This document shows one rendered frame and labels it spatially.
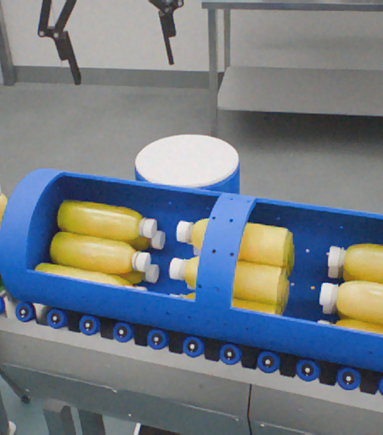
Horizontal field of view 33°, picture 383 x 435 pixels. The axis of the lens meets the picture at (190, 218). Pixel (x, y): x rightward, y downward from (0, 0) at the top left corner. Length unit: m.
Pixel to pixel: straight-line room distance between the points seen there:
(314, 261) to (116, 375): 0.48
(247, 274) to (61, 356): 0.48
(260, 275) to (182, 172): 0.58
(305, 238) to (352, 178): 2.35
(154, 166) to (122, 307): 0.58
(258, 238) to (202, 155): 0.62
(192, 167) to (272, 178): 1.97
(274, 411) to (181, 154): 0.77
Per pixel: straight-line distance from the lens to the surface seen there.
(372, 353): 1.15
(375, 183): 3.67
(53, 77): 4.97
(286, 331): 1.14
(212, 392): 1.33
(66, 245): 1.36
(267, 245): 1.17
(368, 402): 1.28
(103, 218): 1.34
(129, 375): 1.38
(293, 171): 3.72
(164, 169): 1.70
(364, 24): 4.49
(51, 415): 1.69
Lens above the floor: 1.89
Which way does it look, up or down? 35 degrees down
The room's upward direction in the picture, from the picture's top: 3 degrees counter-clockwise
